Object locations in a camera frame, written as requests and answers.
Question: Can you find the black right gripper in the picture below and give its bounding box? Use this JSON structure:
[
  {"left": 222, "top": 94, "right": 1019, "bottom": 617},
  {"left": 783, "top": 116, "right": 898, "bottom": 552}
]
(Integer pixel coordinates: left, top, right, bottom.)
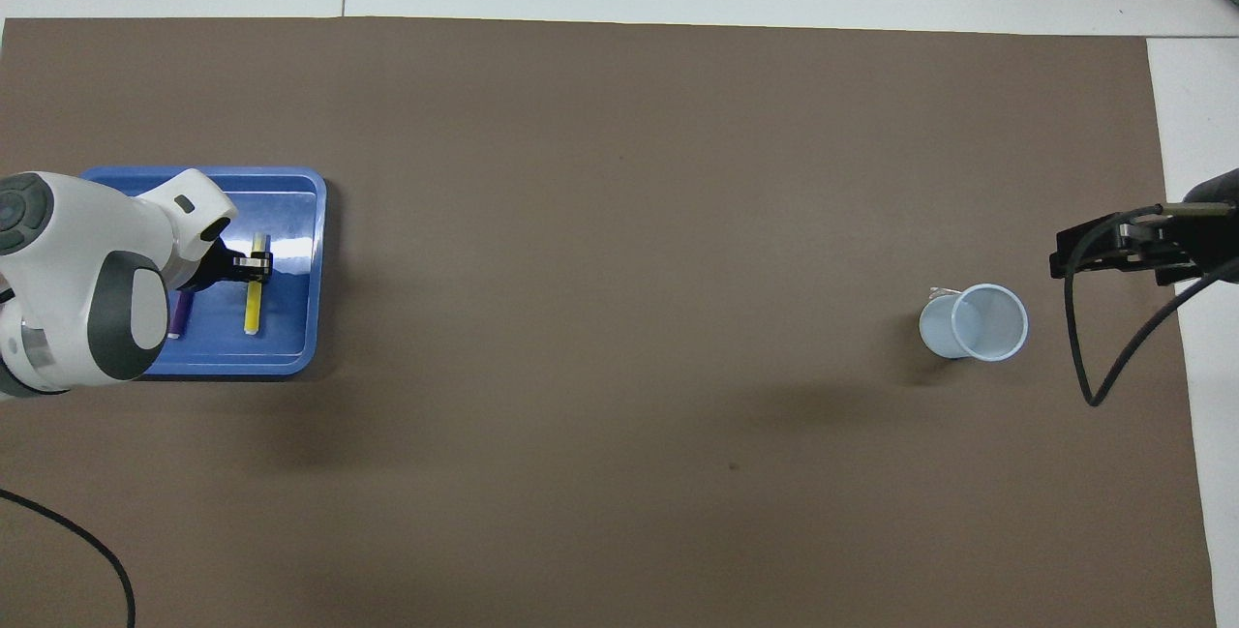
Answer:
[{"left": 1050, "top": 168, "right": 1239, "bottom": 286}]

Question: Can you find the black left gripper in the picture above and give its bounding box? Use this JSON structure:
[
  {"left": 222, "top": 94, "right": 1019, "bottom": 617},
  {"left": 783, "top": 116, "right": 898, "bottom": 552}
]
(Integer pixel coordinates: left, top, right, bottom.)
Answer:
[{"left": 179, "top": 236, "right": 275, "bottom": 295}]

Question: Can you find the yellow pen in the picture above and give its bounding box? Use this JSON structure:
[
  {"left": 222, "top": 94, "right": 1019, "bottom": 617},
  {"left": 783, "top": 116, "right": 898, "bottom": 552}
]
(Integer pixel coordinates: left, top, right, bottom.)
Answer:
[{"left": 244, "top": 233, "right": 270, "bottom": 336}]

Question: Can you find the blue plastic tray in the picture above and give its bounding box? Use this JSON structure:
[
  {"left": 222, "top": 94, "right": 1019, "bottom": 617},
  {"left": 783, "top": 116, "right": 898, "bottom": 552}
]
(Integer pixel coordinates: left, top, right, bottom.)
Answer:
[{"left": 77, "top": 166, "right": 328, "bottom": 377}]

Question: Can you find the light blue plastic cup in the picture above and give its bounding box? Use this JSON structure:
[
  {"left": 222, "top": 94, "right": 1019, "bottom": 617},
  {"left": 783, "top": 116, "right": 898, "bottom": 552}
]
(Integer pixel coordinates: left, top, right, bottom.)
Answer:
[{"left": 919, "top": 284, "right": 1029, "bottom": 363}]

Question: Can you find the brown table mat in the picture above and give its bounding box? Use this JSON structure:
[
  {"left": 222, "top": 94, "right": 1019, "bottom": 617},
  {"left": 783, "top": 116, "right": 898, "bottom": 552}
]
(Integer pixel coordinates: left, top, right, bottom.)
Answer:
[{"left": 0, "top": 16, "right": 1219, "bottom": 628}]

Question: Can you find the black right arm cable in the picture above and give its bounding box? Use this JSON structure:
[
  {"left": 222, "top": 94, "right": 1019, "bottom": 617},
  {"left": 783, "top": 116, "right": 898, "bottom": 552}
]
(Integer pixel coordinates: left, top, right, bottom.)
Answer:
[{"left": 1063, "top": 205, "right": 1239, "bottom": 407}]

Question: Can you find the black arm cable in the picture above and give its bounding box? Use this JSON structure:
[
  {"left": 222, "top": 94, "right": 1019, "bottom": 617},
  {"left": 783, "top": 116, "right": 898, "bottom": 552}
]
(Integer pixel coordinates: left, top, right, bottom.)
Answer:
[
  {"left": 0, "top": 488, "right": 136, "bottom": 628},
  {"left": 1063, "top": 205, "right": 1239, "bottom": 407}
]

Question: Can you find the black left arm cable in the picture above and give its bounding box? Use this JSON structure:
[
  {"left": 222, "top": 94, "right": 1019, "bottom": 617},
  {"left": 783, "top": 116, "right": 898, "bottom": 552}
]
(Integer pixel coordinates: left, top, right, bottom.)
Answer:
[{"left": 0, "top": 488, "right": 136, "bottom": 628}]

